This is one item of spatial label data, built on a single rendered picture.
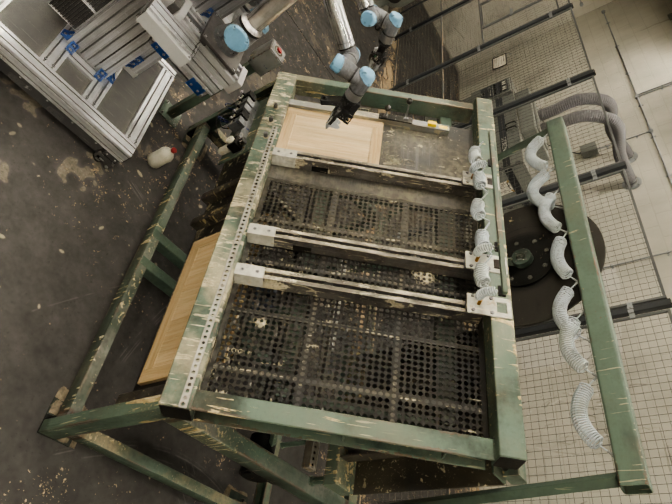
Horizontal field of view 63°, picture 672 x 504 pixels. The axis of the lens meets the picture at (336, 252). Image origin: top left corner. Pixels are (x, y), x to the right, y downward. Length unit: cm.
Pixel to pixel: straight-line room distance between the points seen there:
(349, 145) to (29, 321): 181
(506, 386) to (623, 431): 47
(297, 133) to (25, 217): 143
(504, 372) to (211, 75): 189
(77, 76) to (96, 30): 26
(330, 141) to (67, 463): 204
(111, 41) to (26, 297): 133
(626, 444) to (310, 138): 208
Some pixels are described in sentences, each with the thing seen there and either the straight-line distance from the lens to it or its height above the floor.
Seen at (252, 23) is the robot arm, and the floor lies 130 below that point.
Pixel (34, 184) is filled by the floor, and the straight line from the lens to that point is 307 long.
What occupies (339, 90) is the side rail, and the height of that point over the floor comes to 111.
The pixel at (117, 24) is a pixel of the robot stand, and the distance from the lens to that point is 311.
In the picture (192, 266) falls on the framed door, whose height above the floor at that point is 32.
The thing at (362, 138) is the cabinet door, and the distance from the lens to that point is 315.
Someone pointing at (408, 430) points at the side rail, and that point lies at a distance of 209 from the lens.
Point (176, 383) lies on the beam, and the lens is 213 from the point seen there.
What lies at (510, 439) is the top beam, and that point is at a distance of 214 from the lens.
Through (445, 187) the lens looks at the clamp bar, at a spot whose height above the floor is 163.
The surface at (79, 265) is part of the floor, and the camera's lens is 305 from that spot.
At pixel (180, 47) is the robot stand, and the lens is 265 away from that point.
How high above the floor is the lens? 243
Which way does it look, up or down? 29 degrees down
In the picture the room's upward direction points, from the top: 72 degrees clockwise
